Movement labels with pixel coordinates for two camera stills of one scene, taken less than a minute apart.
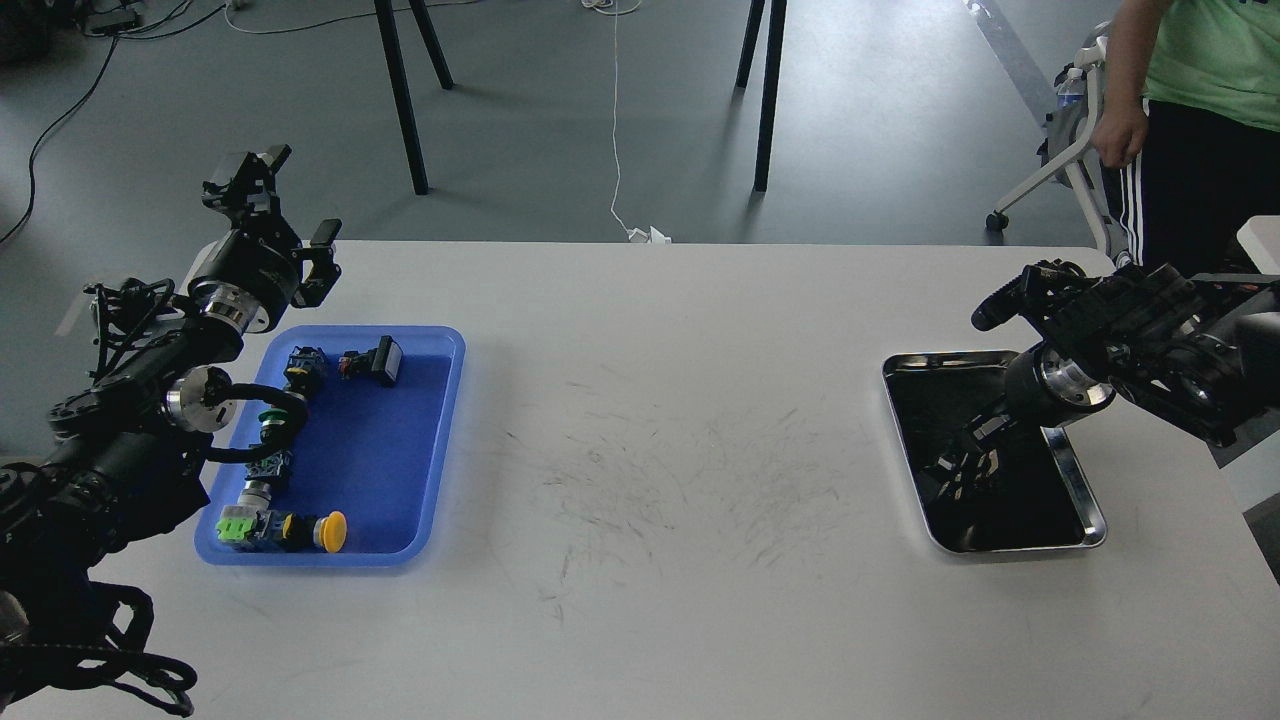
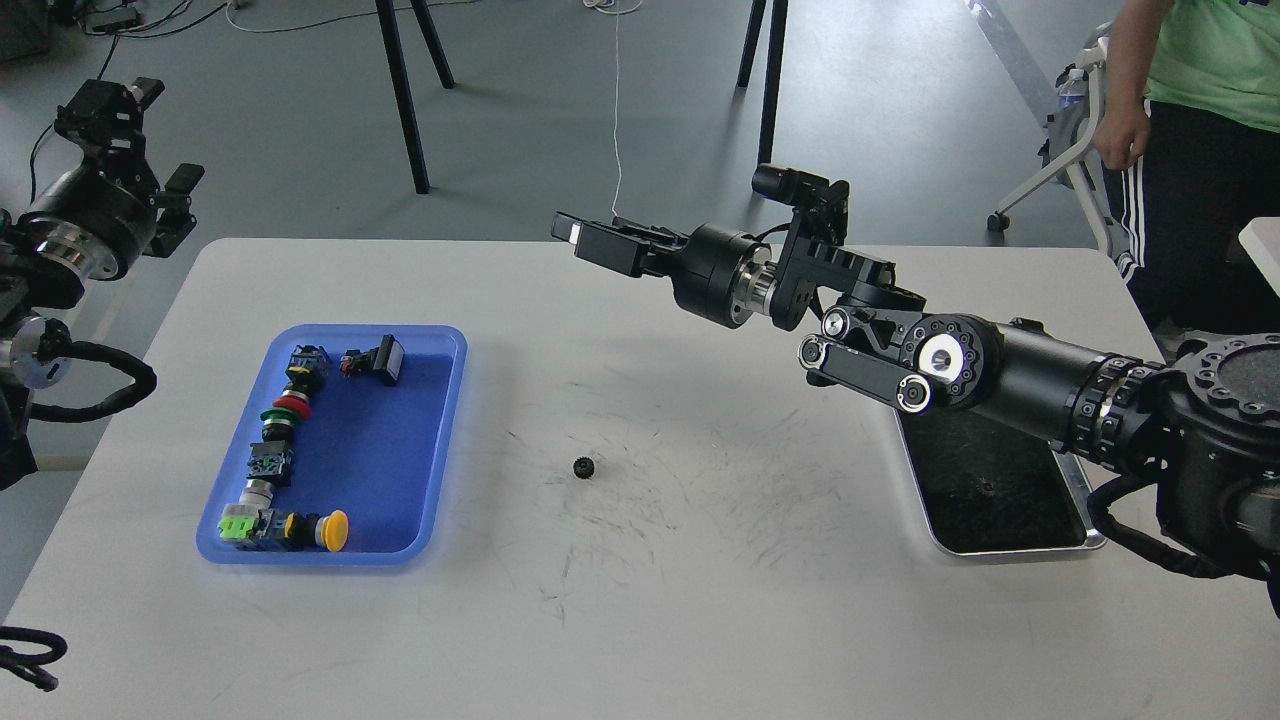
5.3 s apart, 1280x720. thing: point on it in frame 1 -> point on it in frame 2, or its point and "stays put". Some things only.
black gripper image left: x=253 y=275 -> x=100 y=215
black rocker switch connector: x=382 y=363 stays put
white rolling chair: x=1069 y=134 stays put
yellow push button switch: x=301 y=532 stays put
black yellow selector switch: x=305 y=371 stays put
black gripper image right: x=1039 y=384 -> x=723 y=277
